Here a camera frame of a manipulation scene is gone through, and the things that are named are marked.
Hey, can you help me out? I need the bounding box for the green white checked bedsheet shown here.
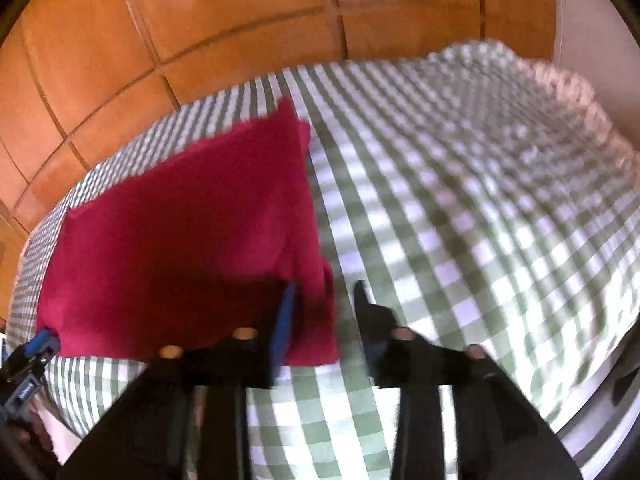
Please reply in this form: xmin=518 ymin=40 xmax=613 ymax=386
xmin=5 ymin=40 xmax=640 ymax=480

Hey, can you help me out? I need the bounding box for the wooden panelled wardrobe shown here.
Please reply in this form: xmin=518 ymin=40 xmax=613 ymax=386
xmin=0 ymin=0 xmax=560 ymax=333

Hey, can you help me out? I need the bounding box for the maroon long-sleeved shirt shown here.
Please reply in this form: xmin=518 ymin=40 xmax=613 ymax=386
xmin=36 ymin=95 xmax=342 ymax=368

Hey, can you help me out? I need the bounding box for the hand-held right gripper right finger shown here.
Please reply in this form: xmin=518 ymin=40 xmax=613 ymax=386
xmin=352 ymin=279 xmax=584 ymax=480

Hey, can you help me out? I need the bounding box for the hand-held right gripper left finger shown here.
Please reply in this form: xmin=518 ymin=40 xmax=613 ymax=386
xmin=60 ymin=282 xmax=299 ymax=480

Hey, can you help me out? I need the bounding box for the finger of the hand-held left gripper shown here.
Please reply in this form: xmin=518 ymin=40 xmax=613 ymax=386
xmin=33 ymin=328 xmax=62 ymax=362

